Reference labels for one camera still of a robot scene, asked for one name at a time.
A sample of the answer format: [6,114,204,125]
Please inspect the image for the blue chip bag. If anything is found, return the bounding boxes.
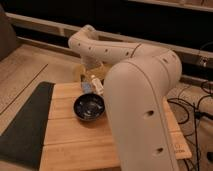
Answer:
[81,82,93,94]

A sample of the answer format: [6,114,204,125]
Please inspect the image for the yellow round stool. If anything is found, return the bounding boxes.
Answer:
[73,64,111,82]

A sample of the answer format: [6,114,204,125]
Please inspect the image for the dark blue bowl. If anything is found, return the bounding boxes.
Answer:
[73,93,105,121]

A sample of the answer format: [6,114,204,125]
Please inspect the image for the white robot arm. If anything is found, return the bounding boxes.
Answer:
[68,25,182,171]

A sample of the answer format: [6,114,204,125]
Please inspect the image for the white plastic bottle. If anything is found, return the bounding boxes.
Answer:
[91,75,104,95]

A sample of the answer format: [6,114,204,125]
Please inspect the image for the dark green floor mat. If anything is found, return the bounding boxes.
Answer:
[0,82,54,169]

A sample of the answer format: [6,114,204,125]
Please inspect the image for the black floor cables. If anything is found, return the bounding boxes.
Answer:
[166,79,213,171]

